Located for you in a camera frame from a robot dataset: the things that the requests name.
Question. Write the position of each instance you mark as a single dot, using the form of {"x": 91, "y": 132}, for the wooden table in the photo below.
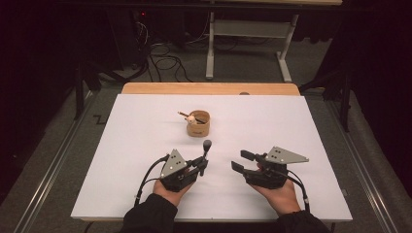
{"x": 210, "y": 88}

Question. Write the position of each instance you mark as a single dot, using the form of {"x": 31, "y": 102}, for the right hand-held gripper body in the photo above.
{"x": 278, "y": 157}

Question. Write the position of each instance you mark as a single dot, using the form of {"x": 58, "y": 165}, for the black metal stand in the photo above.
{"x": 346, "y": 103}
{"x": 79, "y": 93}

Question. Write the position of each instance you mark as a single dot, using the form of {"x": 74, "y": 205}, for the aluminium floor rail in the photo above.
{"x": 48, "y": 181}
{"x": 366, "y": 174}

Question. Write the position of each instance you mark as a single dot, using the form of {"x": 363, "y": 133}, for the round wooden brush cup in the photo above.
{"x": 198, "y": 129}

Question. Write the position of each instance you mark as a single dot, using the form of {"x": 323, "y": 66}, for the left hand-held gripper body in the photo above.
{"x": 175, "y": 165}

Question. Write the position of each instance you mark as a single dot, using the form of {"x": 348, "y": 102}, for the thick black makeup brush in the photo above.
{"x": 206, "y": 145}

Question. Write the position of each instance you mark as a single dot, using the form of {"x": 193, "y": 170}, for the person's right hand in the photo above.
{"x": 283, "y": 199}

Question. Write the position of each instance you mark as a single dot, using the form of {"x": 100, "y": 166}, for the white table board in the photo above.
{"x": 136, "y": 129}

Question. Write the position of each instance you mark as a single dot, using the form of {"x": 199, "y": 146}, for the white metal desk frame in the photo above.
{"x": 249, "y": 28}

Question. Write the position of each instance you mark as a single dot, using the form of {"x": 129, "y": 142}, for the person's left hand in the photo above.
{"x": 171, "y": 195}

